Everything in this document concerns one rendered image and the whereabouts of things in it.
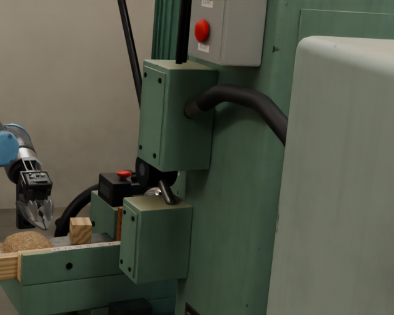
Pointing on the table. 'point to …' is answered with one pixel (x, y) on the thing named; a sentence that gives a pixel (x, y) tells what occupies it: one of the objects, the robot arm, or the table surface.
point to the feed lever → (147, 174)
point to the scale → (85, 247)
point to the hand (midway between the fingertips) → (44, 228)
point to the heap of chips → (24, 242)
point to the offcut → (80, 230)
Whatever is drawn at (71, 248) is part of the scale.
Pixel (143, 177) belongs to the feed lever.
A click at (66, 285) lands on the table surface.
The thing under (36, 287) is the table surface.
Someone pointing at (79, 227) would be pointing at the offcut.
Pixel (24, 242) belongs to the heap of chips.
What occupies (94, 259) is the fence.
